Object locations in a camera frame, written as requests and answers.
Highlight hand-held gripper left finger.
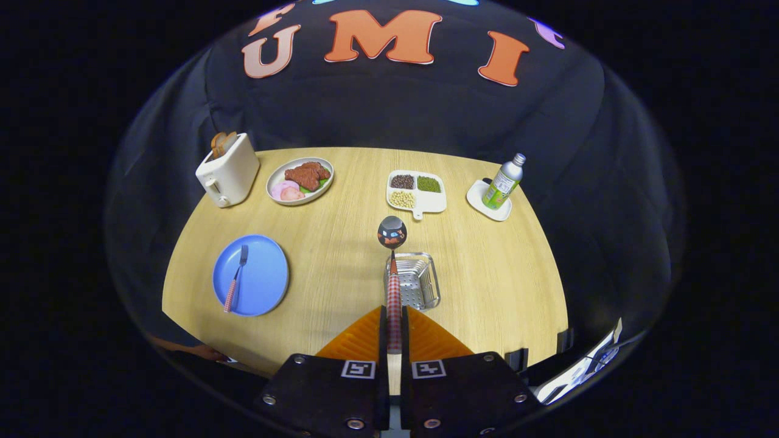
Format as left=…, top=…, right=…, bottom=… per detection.
left=254, top=305, right=390, bottom=436

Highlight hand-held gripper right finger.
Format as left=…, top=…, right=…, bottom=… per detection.
left=400, top=305, right=542, bottom=436

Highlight spoon with checked red handle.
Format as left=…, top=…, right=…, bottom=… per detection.
left=377, top=215, right=408, bottom=355

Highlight fork with checked red handle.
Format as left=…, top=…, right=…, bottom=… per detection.
left=223, top=245, right=249, bottom=314

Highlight metal perforated basket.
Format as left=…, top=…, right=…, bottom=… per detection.
left=384, top=252, right=441, bottom=311

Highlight blue round plate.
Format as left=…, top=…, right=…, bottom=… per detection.
left=212, top=234, right=290, bottom=318

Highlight white divided dish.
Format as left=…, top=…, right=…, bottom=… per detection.
left=386, top=170, right=447, bottom=220

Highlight white square coaster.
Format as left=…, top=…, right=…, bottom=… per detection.
left=466, top=178, right=512, bottom=221

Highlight white papers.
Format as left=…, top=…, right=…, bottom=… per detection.
left=536, top=318, right=624, bottom=405

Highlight pink ham slices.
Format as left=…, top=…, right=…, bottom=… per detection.
left=271, top=180, right=306, bottom=202

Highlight brown fried meat pieces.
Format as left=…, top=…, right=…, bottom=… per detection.
left=284, top=161, right=331, bottom=192

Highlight silver bottle with green label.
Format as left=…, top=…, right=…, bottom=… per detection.
left=482, top=153, right=527, bottom=210

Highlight white plate with food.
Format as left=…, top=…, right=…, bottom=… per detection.
left=266, top=157, right=335, bottom=206

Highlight white toaster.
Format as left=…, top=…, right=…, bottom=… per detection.
left=195, top=133, right=260, bottom=209

